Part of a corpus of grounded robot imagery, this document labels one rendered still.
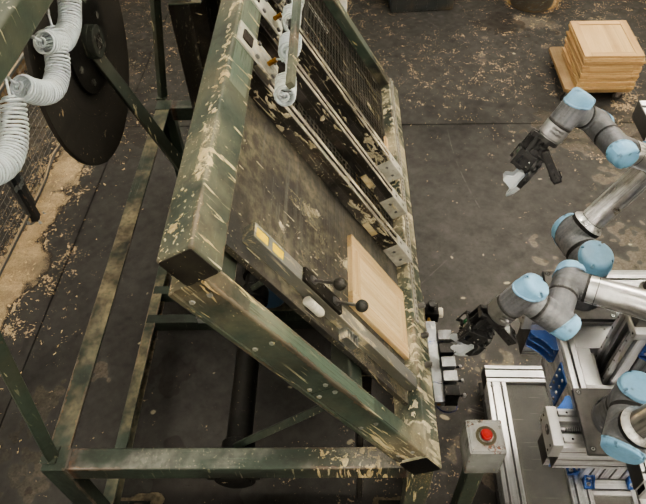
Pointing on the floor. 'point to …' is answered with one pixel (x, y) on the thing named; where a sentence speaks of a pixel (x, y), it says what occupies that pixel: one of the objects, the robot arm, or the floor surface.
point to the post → (466, 488)
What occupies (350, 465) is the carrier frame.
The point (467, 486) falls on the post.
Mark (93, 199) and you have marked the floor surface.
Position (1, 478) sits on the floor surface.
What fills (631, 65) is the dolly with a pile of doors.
